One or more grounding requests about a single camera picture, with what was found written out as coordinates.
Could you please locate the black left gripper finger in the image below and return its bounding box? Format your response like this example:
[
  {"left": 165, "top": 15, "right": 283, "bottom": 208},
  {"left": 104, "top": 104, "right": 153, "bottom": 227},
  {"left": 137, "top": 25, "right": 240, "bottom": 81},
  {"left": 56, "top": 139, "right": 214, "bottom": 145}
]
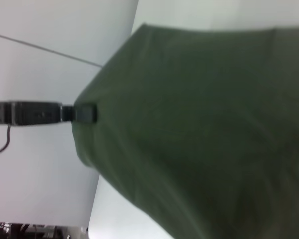
[{"left": 61, "top": 103, "right": 100, "bottom": 124}]

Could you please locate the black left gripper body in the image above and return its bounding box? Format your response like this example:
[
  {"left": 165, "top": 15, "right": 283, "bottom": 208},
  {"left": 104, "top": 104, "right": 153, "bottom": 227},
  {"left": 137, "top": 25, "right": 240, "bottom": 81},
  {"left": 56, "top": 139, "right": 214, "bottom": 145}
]
[{"left": 0, "top": 100, "right": 63, "bottom": 127}]

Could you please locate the dark green FREE! t-shirt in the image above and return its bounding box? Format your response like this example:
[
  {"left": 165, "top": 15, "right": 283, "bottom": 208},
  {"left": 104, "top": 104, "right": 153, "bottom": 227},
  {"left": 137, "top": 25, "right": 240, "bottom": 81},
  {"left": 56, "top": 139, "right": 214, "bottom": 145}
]
[{"left": 71, "top": 22, "right": 299, "bottom": 239}]

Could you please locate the dark background equipment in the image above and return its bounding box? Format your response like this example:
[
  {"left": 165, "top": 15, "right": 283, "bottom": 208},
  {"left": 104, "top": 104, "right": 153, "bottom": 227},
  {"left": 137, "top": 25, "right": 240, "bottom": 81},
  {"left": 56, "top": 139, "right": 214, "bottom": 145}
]
[{"left": 0, "top": 220, "right": 88, "bottom": 239}]

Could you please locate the dark left arm cable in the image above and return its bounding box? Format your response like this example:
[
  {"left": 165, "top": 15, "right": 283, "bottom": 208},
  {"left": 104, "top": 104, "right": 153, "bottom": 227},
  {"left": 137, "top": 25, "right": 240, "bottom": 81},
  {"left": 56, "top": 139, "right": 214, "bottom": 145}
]
[{"left": 0, "top": 125, "right": 12, "bottom": 157}]

